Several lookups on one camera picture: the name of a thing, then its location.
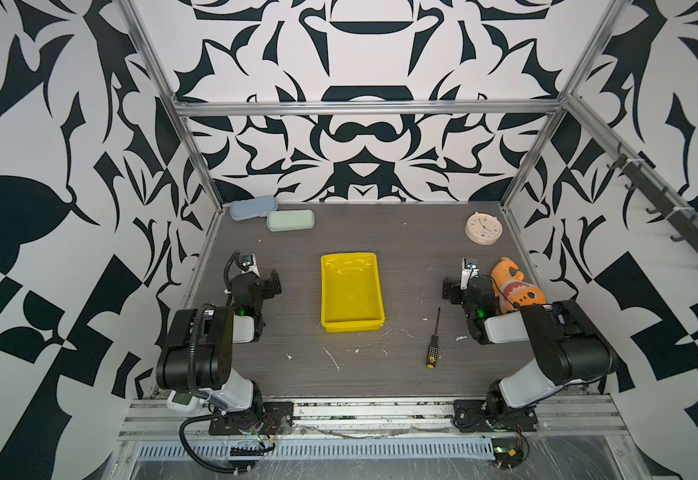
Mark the orange shark plush toy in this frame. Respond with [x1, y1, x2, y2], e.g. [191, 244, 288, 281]
[490, 257, 547, 314]

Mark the yellow plastic bin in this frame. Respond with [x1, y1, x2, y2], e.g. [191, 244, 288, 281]
[320, 252, 385, 333]

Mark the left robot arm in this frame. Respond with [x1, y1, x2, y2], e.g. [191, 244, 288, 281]
[156, 251, 282, 431]

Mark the blue glasses case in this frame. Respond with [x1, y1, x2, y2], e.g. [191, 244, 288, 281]
[229, 196, 278, 221]

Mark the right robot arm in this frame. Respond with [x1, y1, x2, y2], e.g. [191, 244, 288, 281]
[442, 257, 619, 433]

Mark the white perforated cable tray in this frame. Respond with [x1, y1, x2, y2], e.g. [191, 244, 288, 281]
[135, 436, 497, 463]

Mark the beige round alarm clock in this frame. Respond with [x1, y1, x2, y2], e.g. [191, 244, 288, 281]
[465, 212, 503, 246]

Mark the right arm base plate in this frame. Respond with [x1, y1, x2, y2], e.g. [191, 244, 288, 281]
[452, 400, 538, 433]

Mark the green glasses case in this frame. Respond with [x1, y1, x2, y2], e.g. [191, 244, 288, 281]
[266, 209, 316, 232]

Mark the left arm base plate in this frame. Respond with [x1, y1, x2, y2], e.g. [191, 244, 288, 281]
[209, 402, 294, 436]

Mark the black yellow handled screwdriver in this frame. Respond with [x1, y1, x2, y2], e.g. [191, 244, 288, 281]
[425, 309, 441, 369]

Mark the black wall hook rack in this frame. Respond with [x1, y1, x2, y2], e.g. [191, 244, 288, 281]
[608, 142, 698, 255]

